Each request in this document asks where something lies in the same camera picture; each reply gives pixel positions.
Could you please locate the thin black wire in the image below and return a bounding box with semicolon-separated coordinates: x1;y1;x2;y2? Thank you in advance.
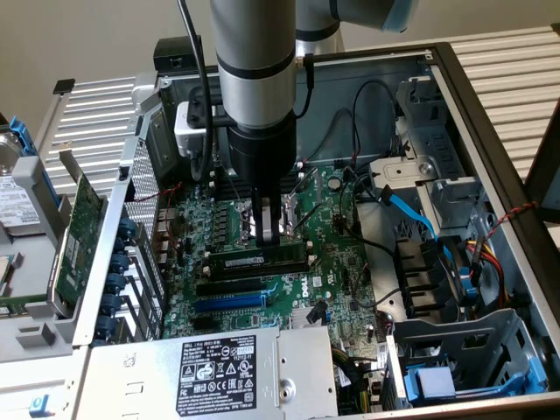
305;107;362;164

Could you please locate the thin metal locking lever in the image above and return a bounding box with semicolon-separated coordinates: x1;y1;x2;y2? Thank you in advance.
293;203;325;231
230;183;256;229

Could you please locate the blue expansion slot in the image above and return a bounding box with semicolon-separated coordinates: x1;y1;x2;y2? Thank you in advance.
194;293;267;313

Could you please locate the large black clamp block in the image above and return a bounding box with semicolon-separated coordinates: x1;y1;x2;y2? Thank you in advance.
152;35;218;75

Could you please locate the silver power supply with label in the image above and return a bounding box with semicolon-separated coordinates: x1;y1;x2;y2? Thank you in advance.
72;325;340;420

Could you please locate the small silver chipset heatsink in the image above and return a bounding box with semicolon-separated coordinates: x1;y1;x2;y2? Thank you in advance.
288;305;330;329

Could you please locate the long black expansion slot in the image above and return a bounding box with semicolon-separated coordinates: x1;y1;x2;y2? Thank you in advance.
195;278;263;298

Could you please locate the black robot camera cable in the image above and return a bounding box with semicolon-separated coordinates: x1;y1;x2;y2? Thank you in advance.
177;0;216;185

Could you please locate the blue disk carrier rail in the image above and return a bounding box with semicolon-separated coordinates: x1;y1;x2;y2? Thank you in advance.
8;115;61;209

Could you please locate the square CPU chip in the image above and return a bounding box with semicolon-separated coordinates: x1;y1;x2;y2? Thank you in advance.
0;252;23;298

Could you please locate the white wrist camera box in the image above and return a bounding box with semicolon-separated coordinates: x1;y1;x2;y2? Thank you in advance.
173;87;233;158

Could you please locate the red black twisted wire short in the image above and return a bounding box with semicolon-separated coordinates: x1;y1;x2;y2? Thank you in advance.
133;182;183;203

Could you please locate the dark flat panel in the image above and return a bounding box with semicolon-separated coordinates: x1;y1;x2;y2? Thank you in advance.
522;98;560;224

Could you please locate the black RAM slot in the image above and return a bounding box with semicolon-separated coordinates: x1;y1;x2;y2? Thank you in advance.
213;186;302;201
212;181;303;194
211;174;304;188
203;262;317;282
204;260;315;275
211;168;304;181

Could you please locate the black fan shroud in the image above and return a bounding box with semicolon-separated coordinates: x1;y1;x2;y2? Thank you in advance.
393;235;465;320

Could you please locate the blue card retainer clip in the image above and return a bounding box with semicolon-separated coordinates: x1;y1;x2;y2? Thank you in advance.
94;315;119;341
108;253;131;276
116;217;139;241
104;273;128;297
101;293;124;317

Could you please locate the black wire over metal plate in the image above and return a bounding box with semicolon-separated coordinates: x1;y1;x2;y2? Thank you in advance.
353;286;400;308

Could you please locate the blue disk caddy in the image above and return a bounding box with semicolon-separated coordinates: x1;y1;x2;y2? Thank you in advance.
404;358;548;406

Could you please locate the red yellow power wire bundle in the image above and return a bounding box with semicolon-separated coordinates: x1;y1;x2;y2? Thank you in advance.
465;238;513;303

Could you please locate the silver CPU socket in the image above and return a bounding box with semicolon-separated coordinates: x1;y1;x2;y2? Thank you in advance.
234;192;305;249

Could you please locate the green RAM stick white label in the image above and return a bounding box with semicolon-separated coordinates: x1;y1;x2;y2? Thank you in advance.
206;241;308;271

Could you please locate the red black twisted wire long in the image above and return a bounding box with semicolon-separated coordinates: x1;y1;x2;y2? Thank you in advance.
480;200;542;246

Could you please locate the silver optical drive cage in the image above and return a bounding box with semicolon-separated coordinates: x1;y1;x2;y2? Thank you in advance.
368;76;495;233

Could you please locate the thick black curved wire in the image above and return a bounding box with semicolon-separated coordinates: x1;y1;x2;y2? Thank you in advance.
339;165;397;259

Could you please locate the silver socket cover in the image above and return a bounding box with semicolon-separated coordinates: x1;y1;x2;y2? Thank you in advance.
291;167;326;207

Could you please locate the blue plastic latch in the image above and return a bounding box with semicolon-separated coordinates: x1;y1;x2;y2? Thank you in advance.
28;393;52;419

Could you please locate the silver metal disk bay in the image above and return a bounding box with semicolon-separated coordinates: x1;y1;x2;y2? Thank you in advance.
387;308;548;410

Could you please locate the yellow black wire bundle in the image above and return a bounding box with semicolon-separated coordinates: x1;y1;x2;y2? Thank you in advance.
331;345;386;417

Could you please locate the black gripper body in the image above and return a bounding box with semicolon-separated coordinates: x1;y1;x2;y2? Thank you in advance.
226;115;298;190

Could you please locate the short black connector cable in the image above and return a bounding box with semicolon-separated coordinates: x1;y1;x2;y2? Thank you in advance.
295;52;317;120

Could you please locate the tall looped black wire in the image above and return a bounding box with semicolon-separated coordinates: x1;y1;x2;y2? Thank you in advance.
351;80;400;161

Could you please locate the green graphics card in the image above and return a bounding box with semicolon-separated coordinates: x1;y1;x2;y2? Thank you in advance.
45;150;109;319

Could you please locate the open black silver PC case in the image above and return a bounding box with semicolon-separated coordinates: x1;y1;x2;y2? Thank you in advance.
72;41;560;420

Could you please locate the silver hard disk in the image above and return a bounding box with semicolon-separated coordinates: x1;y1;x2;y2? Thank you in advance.
0;133;49;228

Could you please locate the silver corner bracket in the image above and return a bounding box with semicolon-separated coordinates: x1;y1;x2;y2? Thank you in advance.
129;72;161;132

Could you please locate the green Dell motherboard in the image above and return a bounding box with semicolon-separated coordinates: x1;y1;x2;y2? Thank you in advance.
150;164;395;347

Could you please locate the blue SATA wire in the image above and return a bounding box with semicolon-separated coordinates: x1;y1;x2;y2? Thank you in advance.
379;183;465;281

